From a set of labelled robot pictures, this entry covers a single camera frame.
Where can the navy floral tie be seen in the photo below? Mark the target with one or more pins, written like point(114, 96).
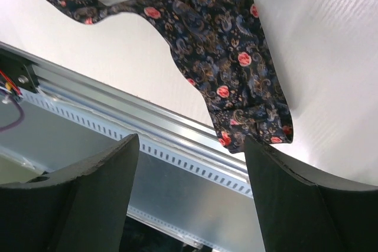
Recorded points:
point(220, 48)

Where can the aluminium rail frame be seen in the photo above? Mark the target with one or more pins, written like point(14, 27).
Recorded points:
point(186, 184)

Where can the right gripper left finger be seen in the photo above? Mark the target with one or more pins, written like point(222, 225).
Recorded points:
point(81, 207)

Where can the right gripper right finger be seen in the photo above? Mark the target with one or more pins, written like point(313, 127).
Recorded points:
point(302, 208)

